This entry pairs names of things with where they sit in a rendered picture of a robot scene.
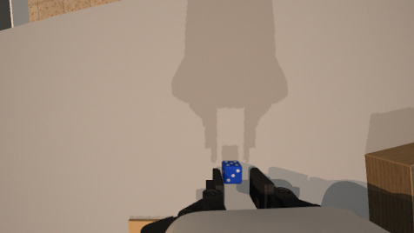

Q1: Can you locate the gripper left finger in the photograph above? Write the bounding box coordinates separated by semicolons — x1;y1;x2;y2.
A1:
140;168;226;233

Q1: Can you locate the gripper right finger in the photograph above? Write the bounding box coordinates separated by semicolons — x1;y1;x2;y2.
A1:
250;168;322;209

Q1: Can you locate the blue die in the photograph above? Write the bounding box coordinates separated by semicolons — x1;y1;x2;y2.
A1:
222;161;242;184

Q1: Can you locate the orange flat square mat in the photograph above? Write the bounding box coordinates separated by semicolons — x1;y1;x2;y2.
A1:
128;219;161;233

